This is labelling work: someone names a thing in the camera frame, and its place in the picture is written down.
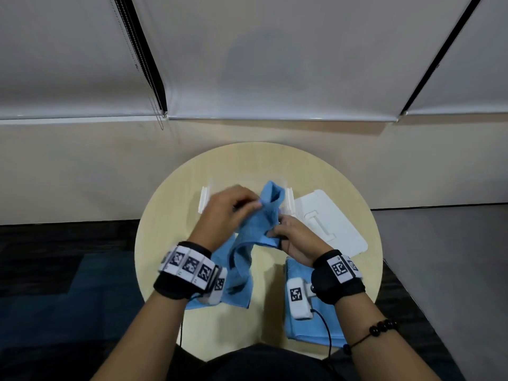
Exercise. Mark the person's left hand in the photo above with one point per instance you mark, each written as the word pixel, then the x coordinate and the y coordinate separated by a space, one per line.
pixel 218 222

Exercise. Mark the person's right hand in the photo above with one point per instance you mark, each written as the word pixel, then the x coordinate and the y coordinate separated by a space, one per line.
pixel 301 244

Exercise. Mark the person's left thumb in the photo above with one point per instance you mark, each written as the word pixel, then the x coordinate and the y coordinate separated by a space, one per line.
pixel 251 209

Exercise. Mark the person's right thumb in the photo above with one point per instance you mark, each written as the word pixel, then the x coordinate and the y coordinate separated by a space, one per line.
pixel 278 232

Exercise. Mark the blue microfiber cloth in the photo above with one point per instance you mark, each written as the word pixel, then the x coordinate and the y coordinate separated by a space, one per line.
pixel 305 331
pixel 254 230

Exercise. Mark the person's left forearm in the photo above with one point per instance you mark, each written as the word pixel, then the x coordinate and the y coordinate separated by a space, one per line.
pixel 147 337

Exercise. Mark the person's right forearm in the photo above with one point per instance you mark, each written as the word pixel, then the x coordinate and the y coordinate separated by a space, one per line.
pixel 381 345

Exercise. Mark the clear plastic storage box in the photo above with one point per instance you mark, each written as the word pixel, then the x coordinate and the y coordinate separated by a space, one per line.
pixel 246 184

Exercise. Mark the white plastic box lid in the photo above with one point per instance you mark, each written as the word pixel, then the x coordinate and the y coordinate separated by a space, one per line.
pixel 333 222

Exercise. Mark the right wrist marker tracker band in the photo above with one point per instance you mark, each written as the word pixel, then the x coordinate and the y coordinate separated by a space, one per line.
pixel 337 275

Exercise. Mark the wrist marker tracker band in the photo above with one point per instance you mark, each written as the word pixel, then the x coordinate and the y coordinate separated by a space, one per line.
pixel 186 269
pixel 337 275

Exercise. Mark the left wrist marker tracker band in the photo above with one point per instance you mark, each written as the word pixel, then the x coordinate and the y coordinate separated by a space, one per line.
pixel 186 269

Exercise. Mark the folded blue microfiber cloth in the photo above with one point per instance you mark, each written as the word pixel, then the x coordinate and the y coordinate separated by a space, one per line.
pixel 305 331

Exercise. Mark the person's black clothing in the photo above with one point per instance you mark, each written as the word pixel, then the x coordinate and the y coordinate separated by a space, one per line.
pixel 258 365

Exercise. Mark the white roller blind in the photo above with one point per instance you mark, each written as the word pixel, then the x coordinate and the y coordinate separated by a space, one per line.
pixel 468 67
pixel 59 55
pixel 285 55

